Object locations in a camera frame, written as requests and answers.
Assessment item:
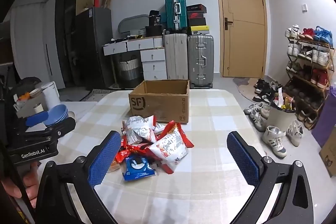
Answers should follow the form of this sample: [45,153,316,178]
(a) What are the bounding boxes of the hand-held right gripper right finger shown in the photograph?
[226,131,314,224]

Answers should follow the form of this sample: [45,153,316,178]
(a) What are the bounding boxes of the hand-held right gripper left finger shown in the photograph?
[35,130,124,224]

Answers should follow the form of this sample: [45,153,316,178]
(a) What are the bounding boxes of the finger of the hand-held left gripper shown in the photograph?
[25,111,50,128]
[24,117,76,141]

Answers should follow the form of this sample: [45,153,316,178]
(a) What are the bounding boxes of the blue cookie packet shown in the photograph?
[122,154,157,182]

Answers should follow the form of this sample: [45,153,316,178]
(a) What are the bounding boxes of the red white chip bag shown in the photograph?
[154,120,195,148]
[148,123,189,174]
[122,115,157,144]

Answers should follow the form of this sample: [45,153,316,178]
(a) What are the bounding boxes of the brown cardboard box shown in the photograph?
[128,79,190,125]

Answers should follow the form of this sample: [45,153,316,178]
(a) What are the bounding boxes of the person's left hand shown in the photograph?
[0,161,40,201]

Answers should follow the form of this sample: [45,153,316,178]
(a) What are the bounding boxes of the grey storage box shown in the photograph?
[16,101,49,119]

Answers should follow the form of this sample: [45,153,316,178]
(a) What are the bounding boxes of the white cylindrical container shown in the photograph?
[42,82,61,109]

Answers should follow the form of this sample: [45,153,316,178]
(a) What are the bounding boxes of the white high-top sneaker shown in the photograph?
[262,126,288,159]
[286,119,305,147]

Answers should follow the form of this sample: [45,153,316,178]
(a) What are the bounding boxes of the striped floor mat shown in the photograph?
[79,88,134,102]

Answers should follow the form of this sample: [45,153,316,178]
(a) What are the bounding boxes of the white trash bin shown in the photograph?
[266,88,297,133]

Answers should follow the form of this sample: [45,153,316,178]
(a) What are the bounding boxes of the scattered shoes pile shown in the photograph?
[243,78,284,133]

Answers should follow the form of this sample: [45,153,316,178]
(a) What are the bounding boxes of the round beige rug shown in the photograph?
[232,77,265,103]

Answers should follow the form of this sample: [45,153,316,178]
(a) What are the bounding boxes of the cat print cardboard box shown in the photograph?
[319,126,336,178]

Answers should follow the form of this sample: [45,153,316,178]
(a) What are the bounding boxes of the striped laundry basket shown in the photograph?
[116,55,142,82]

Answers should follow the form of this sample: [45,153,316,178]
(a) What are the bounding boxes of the black refrigerator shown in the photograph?
[75,7,113,88]

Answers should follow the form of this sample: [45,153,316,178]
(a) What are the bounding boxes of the purple bag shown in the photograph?
[314,85,336,148]

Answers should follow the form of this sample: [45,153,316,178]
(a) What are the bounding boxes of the dark wardrobe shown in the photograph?
[55,0,79,86]

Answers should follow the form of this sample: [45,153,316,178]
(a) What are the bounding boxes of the wooden shoe rack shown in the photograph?
[285,36,335,130]

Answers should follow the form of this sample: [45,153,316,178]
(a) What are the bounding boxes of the silver suitcase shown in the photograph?
[187,34,214,88]

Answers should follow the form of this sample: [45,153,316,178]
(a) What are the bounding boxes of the white drawer desk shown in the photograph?
[102,36,168,89]

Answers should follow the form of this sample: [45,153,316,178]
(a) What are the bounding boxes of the grey plastic basin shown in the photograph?
[118,13,150,37]

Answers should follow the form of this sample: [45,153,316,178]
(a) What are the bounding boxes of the beige suitcase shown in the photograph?
[163,33,188,81]

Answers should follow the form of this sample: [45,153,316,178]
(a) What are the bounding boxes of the shoe rack with shoes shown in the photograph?
[285,25,335,122]

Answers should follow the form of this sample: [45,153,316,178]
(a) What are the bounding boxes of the black storage box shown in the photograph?
[145,25,166,37]

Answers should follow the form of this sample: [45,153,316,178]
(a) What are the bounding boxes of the yellow black shoe box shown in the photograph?
[189,25,210,35]

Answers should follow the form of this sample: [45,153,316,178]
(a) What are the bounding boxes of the black pouch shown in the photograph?
[149,10,165,27]

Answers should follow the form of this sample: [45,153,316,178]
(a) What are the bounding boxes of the black red shoe box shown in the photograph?
[188,17,207,28]

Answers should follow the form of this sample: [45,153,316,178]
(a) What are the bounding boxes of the wooden door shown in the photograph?
[213,0,268,79]

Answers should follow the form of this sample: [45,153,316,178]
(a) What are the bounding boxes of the teal suitcase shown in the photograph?
[164,0,188,31]

